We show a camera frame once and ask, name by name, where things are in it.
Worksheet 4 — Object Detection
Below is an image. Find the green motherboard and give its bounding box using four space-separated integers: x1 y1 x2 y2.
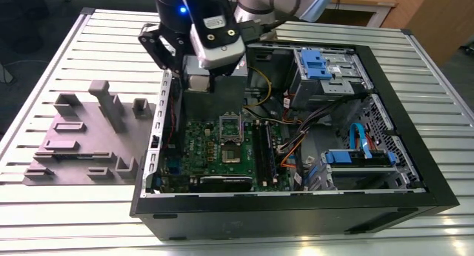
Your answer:
157 118 293 193

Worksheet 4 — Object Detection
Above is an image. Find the yellow wire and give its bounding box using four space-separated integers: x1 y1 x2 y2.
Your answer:
247 66 273 108

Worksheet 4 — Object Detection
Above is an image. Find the wooden desk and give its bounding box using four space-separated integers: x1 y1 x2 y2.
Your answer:
327 0 399 28

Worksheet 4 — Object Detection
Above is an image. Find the black graphics card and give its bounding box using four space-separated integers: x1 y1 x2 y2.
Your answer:
187 174 255 193

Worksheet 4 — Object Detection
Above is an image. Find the silver drive cage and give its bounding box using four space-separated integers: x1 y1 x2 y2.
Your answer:
289 47 374 108

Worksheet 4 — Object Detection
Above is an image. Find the black office chair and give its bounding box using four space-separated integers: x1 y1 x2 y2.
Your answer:
0 0 50 56

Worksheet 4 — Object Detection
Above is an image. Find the black wire bundle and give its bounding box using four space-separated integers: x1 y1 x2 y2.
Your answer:
276 93 374 154

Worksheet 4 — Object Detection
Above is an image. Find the silver disk bay cage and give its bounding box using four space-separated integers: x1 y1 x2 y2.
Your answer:
316 149 424 192

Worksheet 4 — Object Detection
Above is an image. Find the blue plastic drive rail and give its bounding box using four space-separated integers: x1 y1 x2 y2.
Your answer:
301 167 320 192

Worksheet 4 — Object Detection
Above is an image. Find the hard disk in blue carrier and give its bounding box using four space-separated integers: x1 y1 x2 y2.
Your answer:
324 151 396 168

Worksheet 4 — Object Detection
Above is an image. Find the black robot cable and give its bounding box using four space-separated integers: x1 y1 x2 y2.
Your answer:
259 19 287 34

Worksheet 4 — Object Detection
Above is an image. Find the wooden cabinet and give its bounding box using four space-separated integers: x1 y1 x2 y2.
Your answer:
380 0 474 68

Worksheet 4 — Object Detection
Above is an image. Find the silver CPU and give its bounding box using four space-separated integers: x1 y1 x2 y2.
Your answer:
187 74 212 93

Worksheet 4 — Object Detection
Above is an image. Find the blue motherboard connector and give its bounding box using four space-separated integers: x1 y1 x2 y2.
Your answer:
165 159 183 175

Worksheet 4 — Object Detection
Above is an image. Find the power supply wire bundle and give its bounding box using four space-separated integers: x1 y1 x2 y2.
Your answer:
241 106 303 126

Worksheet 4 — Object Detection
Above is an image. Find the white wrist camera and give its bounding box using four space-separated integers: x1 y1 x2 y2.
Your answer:
188 14 245 71

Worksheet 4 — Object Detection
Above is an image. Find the blue plastic disk carrier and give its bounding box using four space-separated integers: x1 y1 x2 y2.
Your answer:
300 49 334 81

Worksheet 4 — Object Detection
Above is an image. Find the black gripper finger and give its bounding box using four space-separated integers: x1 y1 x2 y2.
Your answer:
209 62 243 94
137 23 191 92

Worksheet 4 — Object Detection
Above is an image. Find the grey power supply unit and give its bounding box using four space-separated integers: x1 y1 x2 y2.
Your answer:
173 54 248 121

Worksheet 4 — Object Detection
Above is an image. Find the orange wire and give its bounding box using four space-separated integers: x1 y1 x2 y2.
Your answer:
279 140 297 169

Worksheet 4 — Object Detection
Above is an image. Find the blue flat data wire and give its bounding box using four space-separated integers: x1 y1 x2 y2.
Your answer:
348 122 374 159

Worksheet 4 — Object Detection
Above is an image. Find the thin red wire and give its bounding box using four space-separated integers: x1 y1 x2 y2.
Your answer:
165 88 177 145

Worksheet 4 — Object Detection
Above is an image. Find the black RAM slot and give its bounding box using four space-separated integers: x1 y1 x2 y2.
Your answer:
267 121 281 184
252 121 268 186
261 121 277 185
257 121 273 185

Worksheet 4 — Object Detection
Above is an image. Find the black PC case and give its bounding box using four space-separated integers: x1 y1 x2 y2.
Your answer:
128 33 459 242

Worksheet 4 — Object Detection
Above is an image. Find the grey parts rack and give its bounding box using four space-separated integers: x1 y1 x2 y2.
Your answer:
22 79 156 186

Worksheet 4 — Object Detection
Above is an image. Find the CPU socket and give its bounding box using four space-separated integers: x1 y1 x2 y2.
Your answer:
220 143 245 164

